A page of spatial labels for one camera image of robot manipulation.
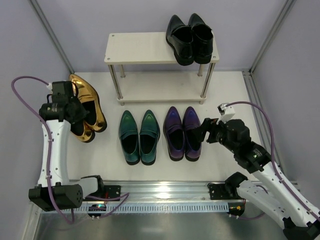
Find purple loafer shoe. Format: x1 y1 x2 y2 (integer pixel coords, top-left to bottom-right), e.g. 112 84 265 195
163 106 185 162
182 106 202 162

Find gold loafer shoe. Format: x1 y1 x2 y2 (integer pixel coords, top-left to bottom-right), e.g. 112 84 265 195
70 120 96 143
69 74 107 133

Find green loafer shoe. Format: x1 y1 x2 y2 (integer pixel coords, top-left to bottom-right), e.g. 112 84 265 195
118 110 140 166
139 109 160 166

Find black loafer shoe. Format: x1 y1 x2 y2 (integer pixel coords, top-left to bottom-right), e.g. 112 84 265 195
165 14 195 66
188 13 214 65

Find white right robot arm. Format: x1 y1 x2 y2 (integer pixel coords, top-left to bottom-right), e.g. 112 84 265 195
192 118 320 240

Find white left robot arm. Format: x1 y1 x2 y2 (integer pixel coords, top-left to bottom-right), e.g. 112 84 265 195
28 81 104 212

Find white two-tier shoe shelf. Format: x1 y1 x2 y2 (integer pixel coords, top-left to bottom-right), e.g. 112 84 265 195
104 32 220 106

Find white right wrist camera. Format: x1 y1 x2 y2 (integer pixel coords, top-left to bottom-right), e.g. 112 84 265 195
216 103 236 125

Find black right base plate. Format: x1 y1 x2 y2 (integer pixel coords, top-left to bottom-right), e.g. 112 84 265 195
207 183 232 200

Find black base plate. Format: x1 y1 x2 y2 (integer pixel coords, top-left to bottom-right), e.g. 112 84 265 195
99 185 121 201
207 183 232 200

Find aluminium mounting rail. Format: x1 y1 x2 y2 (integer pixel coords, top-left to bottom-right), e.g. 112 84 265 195
29 180 301 205

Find slotted grey cable duct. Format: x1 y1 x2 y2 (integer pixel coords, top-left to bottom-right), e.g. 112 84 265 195
74 201 229 214

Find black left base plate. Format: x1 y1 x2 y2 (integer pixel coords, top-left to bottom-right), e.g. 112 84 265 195
99 185 121 201

